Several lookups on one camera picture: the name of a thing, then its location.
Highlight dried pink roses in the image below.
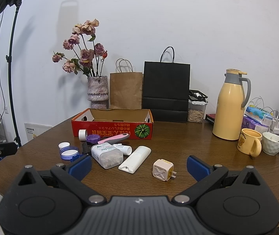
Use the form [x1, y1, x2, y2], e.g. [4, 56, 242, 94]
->
[52, 19, 108, 77]

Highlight studio light on stand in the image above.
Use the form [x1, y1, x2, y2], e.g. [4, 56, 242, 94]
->
[0, 0, 35, 148]

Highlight black paper bag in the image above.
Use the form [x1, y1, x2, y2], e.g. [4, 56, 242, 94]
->
[142, 46, 190, 123]

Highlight yellow thermos jug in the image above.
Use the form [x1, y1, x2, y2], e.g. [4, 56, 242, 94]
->
[212, 69, 252, 141]

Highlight white cube power adapter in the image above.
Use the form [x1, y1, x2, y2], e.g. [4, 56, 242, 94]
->
[152, 159, 177, 181]

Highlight white spray bottle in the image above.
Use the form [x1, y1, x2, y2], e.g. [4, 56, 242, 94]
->
[113, 143, 133, 156]

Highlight white cup with spoon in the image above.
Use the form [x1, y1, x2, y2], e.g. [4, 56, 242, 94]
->
[261, 132, 279, 156]

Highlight white panel against wall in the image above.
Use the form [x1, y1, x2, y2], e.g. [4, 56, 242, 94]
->
[25, 123, 52, 141]

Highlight purple ridged lid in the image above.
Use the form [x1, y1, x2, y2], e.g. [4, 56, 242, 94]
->
[86, 134, 101, 145]

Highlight clear box of white beads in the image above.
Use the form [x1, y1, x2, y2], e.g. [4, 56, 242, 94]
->
[91, 143, 124, 169]

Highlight small white round cap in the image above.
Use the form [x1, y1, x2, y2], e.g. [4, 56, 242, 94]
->
[58, 142, 70, 150]

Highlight purple ceramic vase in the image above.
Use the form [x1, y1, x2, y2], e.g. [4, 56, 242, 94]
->
[87, 76, 109, 109]

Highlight red cardboard box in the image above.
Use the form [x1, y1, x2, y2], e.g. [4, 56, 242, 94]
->
[71, 108, 154, 139]

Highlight dark red book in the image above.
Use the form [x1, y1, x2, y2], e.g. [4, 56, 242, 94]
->
[205, 114, 215, 125]

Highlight clear seed container black lid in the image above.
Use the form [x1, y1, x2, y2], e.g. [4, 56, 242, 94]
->
[187, 90, 208, 123]

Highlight brown paper bag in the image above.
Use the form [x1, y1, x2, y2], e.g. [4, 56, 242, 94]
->
[110, 58, 143, 110]

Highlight white tape roll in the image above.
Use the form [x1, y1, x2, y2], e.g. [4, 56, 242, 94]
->
[78, 129, 88, 142]

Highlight blue rimmed round container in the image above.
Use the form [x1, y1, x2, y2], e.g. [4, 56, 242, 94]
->
[60, 145, 79, 161]

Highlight pink handled black brush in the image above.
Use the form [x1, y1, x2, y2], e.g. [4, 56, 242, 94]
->
[81, 133, 130, 154]

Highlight purple tissue box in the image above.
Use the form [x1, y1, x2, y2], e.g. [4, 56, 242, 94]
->
[242, 116, 269, 134]

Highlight yellow mug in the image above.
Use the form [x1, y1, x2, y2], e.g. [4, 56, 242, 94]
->
[237, 128, 262, 158]

